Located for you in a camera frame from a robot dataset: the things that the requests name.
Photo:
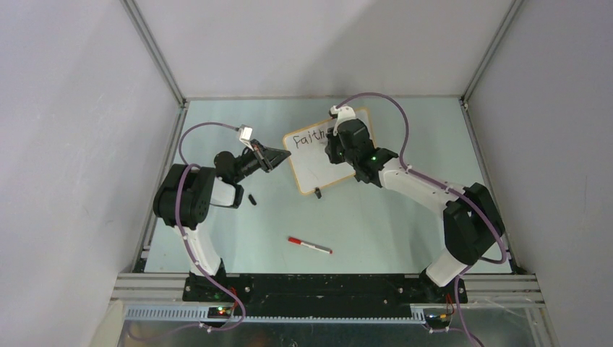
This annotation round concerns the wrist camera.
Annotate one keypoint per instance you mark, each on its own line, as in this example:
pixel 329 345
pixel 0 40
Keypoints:
pixel 341 114
pixel 245 135

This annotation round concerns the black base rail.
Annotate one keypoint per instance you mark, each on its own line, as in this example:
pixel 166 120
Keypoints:
pixel 322 295

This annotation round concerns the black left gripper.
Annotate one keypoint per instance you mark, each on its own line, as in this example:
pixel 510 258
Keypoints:
pixel 267 158

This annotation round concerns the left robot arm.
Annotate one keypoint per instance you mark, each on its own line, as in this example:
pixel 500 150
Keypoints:
pixel 188 191

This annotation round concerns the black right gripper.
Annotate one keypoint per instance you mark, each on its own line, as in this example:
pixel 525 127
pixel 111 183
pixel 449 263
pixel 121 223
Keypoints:
pixel 330 150

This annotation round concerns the red whiteboard marker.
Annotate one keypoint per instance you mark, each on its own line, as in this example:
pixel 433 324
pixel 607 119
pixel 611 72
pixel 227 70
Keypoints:
pixel 310 245

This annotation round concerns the white whiteboard yellow frame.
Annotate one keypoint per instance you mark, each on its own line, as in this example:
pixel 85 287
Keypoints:
pixel 310 164

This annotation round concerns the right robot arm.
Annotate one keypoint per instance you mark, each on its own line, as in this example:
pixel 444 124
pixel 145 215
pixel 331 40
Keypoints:
pixel 471 221

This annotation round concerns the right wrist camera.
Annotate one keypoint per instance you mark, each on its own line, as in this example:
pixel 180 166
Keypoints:
pixel 341 114

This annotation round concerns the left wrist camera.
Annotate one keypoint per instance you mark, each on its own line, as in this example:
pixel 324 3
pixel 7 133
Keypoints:
pixel 245 135

